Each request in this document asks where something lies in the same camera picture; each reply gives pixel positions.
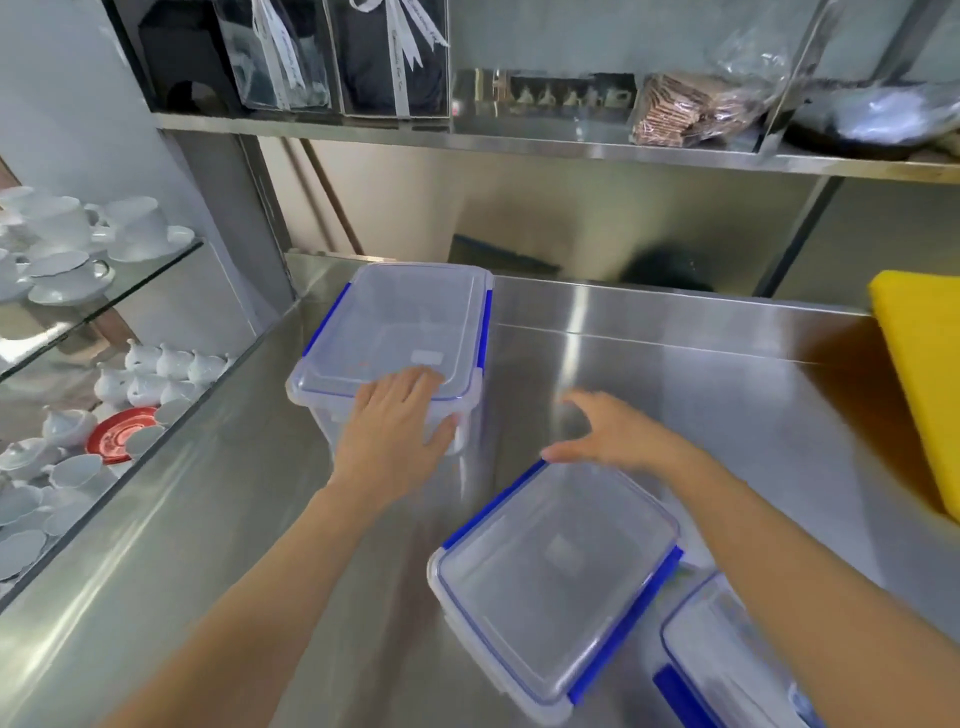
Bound person's left hand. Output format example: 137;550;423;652
330;366;461;501

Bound person's right hand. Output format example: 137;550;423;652
540;389;697;486

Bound clear plastic container blue clips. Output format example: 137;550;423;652
652;570;826;728
426;459;685;727
285;261;496;459

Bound person's right forearm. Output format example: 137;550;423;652
658;442;960;728

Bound person's left forearm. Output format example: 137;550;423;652
97;478;410;728

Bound red saucer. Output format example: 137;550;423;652
84;406;160;466

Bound glass display shelf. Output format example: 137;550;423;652
0;238;206;378

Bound shiny steel tray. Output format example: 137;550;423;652
453;67;639;123

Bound plastic bag of brown wafers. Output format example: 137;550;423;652
628;30;793;149

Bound yellow cutting board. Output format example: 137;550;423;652
868;270;960;524

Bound clear gift box white ribbon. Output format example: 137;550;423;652
213;0;333;114
324;0;453;120

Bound group of white teapots dishes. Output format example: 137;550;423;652
0;339;234;583

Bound group of white cups saucers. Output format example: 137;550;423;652
0;185;197;307

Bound black plate in plastic wrap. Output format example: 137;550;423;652
783;78;960;161

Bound black box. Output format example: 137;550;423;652
138;0;243;117

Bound stainless steel wall shelf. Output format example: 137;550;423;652
153;111;960;186

